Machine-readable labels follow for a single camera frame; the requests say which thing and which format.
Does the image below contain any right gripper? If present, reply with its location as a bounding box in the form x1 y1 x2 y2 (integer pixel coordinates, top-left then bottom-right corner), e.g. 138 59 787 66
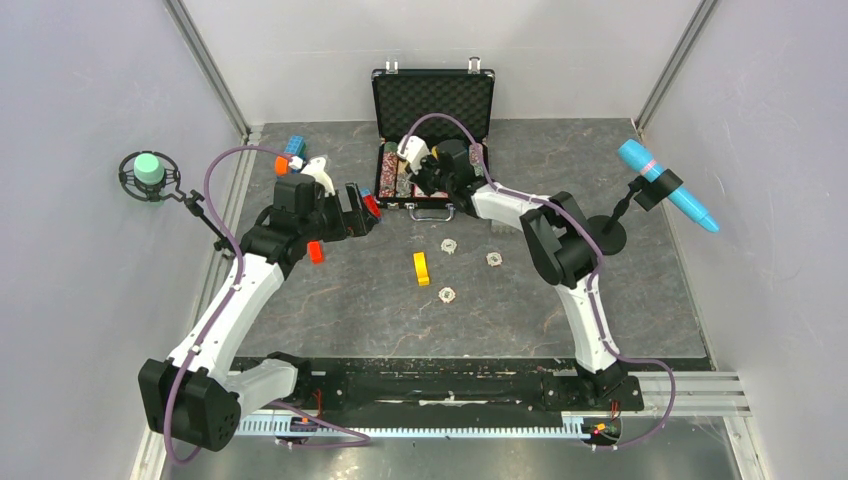
405 151 454 197

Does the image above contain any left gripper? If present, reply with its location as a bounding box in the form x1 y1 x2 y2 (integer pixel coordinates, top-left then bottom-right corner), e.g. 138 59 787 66
299 182 377 243

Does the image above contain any black poker chip case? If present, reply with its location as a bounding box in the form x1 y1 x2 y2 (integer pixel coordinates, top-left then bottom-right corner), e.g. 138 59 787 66
371 57 495 213

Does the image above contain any white 1 poker chip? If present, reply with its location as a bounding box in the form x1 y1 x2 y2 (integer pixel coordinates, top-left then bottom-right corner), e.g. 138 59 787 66
440 238 458 255

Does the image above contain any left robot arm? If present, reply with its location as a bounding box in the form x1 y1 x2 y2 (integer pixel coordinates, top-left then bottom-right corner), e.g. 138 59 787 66
138 174 379 452

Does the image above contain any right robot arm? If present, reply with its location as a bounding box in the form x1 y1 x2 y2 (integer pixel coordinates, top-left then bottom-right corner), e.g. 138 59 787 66
397 136 627 408

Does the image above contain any red blue lego block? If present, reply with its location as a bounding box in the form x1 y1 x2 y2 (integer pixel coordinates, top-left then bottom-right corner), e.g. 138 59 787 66
360 189 382 221

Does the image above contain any orange block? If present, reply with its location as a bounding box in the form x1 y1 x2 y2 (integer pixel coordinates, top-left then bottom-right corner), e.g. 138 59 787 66
307 241 325 264

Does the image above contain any yellow arch block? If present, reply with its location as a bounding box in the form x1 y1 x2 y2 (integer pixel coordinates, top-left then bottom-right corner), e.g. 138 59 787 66
413 252 430 287

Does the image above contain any blue grey lego block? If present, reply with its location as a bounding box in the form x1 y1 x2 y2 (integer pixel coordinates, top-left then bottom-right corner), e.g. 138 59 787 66
491 221 519 235

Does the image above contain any blue orange toy car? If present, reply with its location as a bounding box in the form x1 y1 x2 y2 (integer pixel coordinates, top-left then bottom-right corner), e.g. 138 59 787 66
274 135 306 177

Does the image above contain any red 100 poker chip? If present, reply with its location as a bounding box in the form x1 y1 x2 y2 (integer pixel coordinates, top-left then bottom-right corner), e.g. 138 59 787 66
485 252 503 267

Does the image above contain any red poker chip near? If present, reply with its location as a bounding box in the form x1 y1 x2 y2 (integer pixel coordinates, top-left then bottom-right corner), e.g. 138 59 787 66
438 287 456 304

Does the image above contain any blue microphone on stand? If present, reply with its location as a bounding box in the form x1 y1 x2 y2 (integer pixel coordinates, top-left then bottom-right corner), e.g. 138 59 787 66
589 139 720 255

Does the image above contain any green microphone on stand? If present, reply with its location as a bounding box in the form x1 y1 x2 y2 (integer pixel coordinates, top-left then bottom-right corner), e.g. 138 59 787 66
117 150 235 259

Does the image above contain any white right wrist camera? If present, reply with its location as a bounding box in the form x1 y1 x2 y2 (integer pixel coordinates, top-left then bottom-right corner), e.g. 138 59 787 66
397 135 431 174

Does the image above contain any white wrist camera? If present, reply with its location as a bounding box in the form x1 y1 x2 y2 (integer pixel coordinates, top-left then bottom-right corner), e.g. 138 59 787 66
288 155 336 196
397 135 431 174

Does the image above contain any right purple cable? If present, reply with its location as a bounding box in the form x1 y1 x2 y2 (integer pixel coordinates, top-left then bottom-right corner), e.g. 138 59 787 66
397 112 677 452

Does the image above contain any purple cable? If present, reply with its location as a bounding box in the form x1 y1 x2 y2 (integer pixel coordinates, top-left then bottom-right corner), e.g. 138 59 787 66
397 112 677 452
162 145 372 465

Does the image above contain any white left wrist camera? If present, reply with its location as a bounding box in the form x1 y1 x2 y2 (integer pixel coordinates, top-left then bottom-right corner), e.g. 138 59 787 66
288 155 336 196

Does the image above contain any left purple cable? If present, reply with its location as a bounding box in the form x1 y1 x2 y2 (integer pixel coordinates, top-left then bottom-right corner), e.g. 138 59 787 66
162 145 372 465

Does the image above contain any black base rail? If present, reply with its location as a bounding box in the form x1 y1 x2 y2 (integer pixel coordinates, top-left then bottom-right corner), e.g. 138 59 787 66
250 357 645 429

